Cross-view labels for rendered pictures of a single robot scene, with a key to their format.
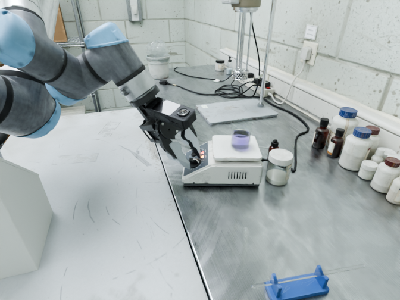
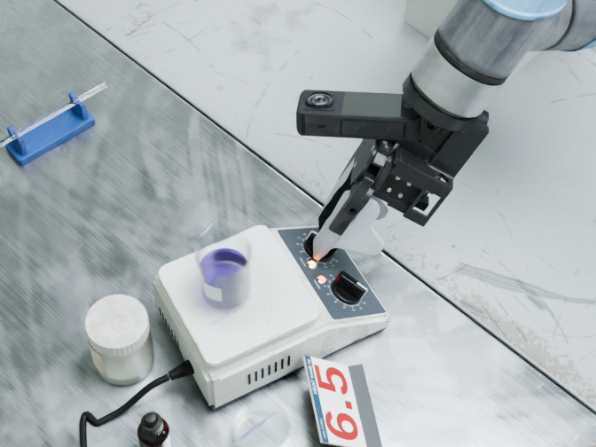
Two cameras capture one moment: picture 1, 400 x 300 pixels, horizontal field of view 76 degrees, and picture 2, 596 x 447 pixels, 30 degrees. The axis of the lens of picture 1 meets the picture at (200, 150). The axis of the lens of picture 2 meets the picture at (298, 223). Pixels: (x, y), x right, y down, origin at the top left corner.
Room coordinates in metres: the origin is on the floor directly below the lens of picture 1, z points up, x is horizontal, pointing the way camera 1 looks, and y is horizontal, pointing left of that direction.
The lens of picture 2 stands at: (1.07, -0.33, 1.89)
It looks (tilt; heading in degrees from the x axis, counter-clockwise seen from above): 55 degrees down; 149
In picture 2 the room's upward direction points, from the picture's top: 2 degrees clockwise
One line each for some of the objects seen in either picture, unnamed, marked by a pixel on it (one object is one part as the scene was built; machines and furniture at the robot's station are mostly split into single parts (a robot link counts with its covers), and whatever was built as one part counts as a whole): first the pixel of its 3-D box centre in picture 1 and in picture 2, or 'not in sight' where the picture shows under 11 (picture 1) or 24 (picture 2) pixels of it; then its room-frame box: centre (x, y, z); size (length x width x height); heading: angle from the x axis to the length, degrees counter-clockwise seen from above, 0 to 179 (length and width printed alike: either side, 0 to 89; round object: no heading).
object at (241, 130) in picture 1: (240, 134); (223, 267); (0.57, -0.10, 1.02); 0.06 x 0.05 x 0.08; 156
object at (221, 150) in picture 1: (235, 146); (239, 293); (0.58, -0.09, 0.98); 0.12 x 0.12 x 0.01; 89
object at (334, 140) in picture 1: (336, 142); not in sight; (0.68, -0.41, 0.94); 0.04 x 0.04 x 0.09
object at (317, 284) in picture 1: (297, 283); (49, 125); (0.25, -0.16, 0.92); 0.10 x 0.03 x 0.04; 101
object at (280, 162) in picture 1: (278, 167); (121, 341); (0.55, -0.20, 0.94); 0.06 x 0.06 x 0.08
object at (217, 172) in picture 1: (224, 161); (262, 305); (0.58, -0.07, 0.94); 0.22 x 0.13 x 0.08; 89
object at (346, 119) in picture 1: (343, 128); not in sight; (0.73, -0.45, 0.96); 0.07 x 0.07 x 0.13
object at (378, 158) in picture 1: (376, 161); not in sight; (0.59, -0.48, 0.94); 0.03 x 0.03 x 0.07
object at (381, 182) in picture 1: (387, 174); not in sight; (0.52, -0.46, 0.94); 0.05 x 0.05 x 0.09
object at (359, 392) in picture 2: not in sight; (342, 402); (0.70, -0.04, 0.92); 0.09 x 0.06 x 0.04; 161
